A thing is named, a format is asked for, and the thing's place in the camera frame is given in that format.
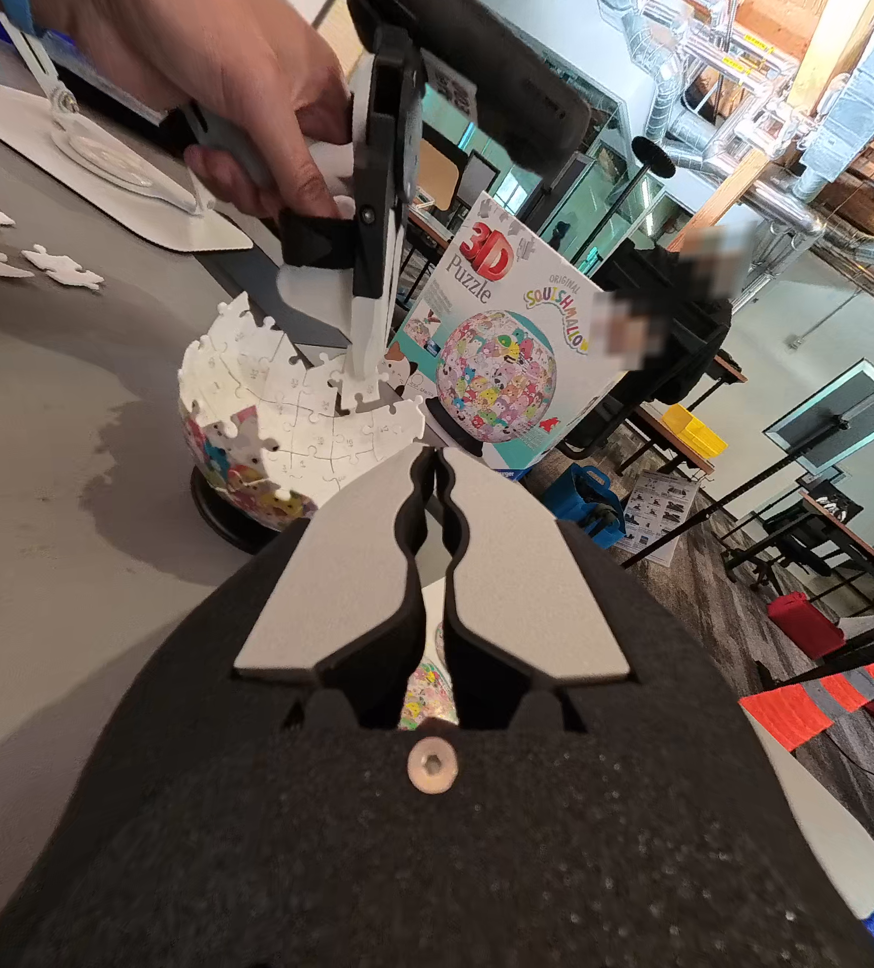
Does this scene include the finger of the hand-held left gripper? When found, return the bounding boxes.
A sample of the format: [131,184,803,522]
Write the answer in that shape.
[341,293,396,399]

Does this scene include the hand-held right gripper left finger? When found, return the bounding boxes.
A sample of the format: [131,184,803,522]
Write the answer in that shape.
[233,444,438,731]

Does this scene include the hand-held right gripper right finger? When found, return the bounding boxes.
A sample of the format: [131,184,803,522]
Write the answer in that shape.
[435,446,632,731]

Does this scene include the single white jigsaw piece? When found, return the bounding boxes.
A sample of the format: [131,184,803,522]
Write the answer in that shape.
[327,361,402,415]

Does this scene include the colourful puzzle ball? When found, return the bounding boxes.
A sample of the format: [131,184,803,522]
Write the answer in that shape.
[177,291,426,534]

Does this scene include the white puzzle pieces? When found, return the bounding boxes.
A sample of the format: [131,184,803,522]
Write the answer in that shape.
[0,191,105,317]

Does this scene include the puzzle instruction leaflet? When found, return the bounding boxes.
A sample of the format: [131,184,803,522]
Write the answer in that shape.
[398,578,459,733]

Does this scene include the black round ball stand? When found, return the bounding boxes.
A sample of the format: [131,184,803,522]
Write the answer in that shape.
[191,465,281,555]

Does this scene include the white puzzle box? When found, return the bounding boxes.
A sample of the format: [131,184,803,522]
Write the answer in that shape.
[390,191,623,482]

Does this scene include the person's left hand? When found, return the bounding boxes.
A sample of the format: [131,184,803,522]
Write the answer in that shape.
[27,0,353,222]

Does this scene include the blue tote bag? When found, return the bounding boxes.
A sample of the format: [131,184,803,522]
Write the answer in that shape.
[541,463,629,551]

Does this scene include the printed picture sheet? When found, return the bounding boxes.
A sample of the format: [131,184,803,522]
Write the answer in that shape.
[617,470,700,568]

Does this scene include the black stand round top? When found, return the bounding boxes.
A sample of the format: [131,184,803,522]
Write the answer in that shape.
[573,136,677,262]

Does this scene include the wooden table black legs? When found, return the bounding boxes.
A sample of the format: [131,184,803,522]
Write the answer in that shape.
[720,492,874,606]
[630,354,750,479]

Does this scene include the yellow plastic bin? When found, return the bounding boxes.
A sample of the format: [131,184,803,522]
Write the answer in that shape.
[660,403,730,461]

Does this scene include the red plastic box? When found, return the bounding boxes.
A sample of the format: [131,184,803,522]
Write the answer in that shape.
[767,591,848,660]

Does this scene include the orange traffic cone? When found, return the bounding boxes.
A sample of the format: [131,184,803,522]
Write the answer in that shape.
[738,652,874,754]

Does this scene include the silver ventilation ducts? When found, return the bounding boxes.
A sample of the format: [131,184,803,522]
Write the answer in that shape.
[599,0,874,282]

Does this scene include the glass panel on stand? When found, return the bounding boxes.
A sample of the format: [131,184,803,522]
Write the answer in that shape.
[622,359,874,570]

